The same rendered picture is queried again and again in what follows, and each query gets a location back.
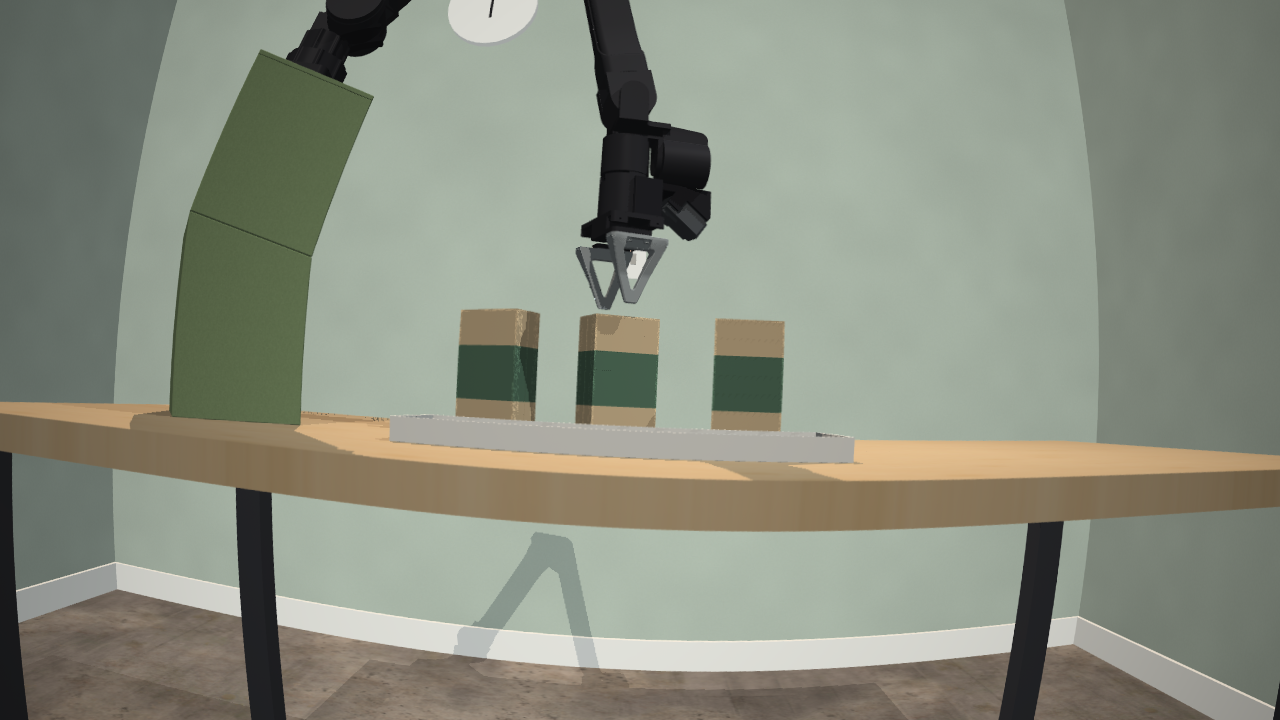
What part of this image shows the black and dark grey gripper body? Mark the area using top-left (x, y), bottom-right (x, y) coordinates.
top-left (581, 170), bottom-right (664, 243)

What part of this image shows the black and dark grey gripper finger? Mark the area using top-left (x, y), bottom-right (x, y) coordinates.
top-left (576, 246), bottom-right (634, 310)
top-left (605, 231), bottom-right (669, 304)

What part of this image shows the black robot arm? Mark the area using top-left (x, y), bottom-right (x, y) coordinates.
top-left (285, 0), bottom-right (710, 241)

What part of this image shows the white shallow tray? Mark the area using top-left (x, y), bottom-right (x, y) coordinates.
top-left (389, 414), bottom-right (855, 462)

